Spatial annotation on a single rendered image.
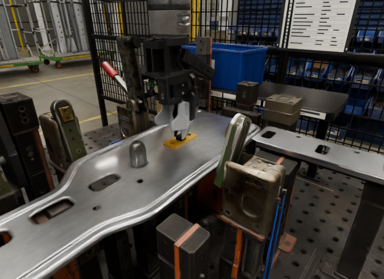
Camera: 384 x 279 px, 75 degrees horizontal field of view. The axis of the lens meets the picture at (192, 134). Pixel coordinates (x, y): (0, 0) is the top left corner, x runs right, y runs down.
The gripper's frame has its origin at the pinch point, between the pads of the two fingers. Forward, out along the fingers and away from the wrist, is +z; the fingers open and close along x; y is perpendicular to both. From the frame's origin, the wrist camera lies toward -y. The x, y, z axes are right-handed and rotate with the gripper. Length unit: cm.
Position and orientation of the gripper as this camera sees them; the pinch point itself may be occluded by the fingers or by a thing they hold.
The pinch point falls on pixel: (180, 131)
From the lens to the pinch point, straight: 56.4
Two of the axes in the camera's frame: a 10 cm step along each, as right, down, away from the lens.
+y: -6.2, 3.4, -7.0
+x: 7.8, 2.7, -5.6
